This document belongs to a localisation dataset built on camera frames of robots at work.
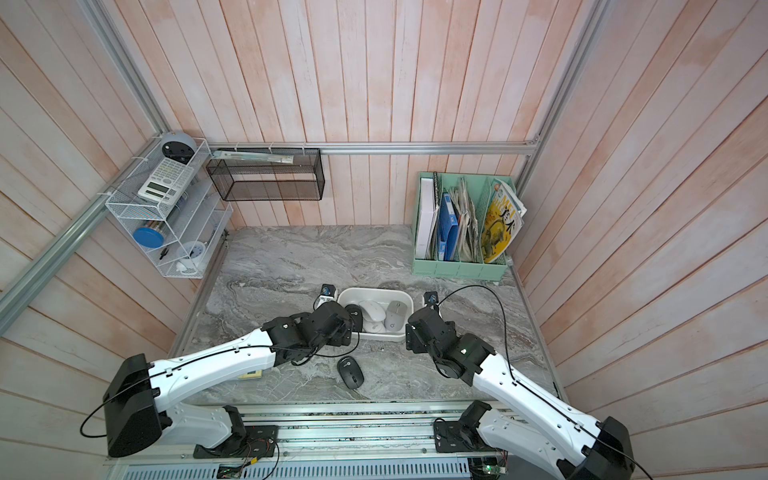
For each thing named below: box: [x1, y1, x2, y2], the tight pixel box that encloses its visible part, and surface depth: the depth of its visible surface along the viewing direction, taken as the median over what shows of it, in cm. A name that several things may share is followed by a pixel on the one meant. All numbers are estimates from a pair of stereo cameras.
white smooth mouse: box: [358, 300, 387, 322], surface depth 94 cm
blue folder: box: [438, 192, 459, 261], surface depth 99 cm
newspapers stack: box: [449, 176, 480, 262], surface depth 99 cm
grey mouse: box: [384, 300, 407, 331], surface depth 95 cm
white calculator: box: [138, 157, 195, 205], surface depth 79 cm
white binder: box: [416, 178, 436, 259], surface depth 98 cm
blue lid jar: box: [132, 227, 165, 248], surface depth 78 cm
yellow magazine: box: [481, 178, 528, 264], surface depth 101 cm
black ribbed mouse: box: [337, 356, 365, 389], surface depth 85 cm
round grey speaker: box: [160, 132, 197, 165], surface depth 83 cm
